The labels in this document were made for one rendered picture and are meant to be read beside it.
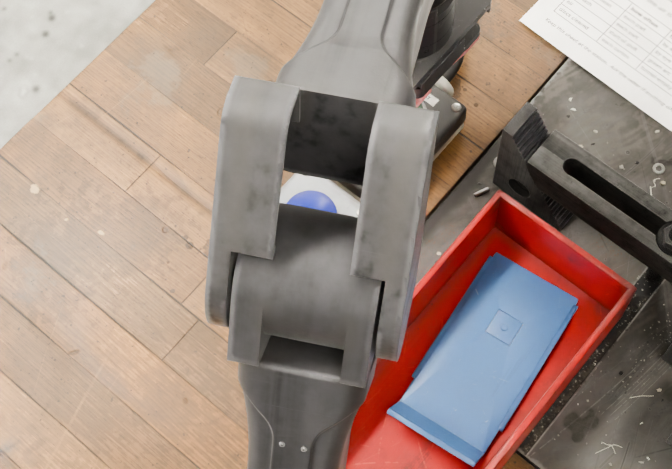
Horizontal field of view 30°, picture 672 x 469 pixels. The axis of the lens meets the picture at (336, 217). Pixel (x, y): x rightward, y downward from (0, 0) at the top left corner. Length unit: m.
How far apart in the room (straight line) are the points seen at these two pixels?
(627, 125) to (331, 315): 0.50
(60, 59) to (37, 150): 1.12
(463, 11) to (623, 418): 0.31
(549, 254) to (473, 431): 0.14
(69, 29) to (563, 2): 1.25
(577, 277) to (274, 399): 0.38
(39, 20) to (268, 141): 1.67
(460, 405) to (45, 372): 0.30
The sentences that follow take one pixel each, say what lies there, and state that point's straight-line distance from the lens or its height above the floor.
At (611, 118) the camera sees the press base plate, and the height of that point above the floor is 0.90.
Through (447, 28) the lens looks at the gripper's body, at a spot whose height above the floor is 1.08.
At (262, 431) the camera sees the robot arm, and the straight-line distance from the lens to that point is 0.62.
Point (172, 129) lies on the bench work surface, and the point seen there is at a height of 0.90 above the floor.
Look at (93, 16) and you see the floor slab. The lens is 2.17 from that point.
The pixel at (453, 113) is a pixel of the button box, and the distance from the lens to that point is 0.97.
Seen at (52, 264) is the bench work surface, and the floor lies 0.90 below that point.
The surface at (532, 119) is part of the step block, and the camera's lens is 0.91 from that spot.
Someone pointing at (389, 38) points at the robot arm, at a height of 1.29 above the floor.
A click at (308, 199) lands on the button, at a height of 0.94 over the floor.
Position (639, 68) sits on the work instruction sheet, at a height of 0.90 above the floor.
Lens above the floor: 1.78
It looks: 67 degrees down
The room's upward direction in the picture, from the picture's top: 5 degrees counter-clockwise
